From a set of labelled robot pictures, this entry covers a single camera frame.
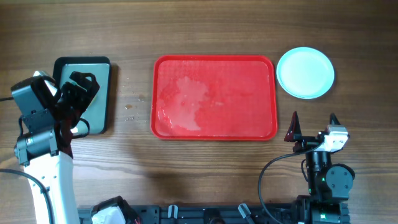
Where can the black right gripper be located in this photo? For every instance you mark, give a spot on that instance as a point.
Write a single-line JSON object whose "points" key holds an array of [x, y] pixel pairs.
{"points": [[294, 134]]}

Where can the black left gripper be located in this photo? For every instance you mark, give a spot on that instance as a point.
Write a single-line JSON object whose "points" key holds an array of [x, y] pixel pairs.
{"points": [[73, 89]]}

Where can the teal plate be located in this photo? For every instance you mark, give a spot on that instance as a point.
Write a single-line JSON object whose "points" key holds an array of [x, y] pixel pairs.
{"points": [[305, 73]]}

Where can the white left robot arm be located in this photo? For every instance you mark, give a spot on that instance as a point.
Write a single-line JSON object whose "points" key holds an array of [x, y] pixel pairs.
{"points": [[47, 158]]}

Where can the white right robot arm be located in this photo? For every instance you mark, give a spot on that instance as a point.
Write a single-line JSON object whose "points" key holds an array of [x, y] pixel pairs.
{"points": [[328, 184]]}

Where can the black tray with water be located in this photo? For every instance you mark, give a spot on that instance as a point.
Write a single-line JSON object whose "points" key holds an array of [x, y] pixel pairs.
{"points": [[100, 66]]}

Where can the red plastic tray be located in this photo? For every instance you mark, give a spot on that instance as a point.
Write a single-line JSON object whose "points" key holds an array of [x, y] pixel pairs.
{"points": [[214, 97]]}

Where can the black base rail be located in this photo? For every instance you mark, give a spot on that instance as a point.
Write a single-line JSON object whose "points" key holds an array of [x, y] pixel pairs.
{"points": [[154, 214]]}

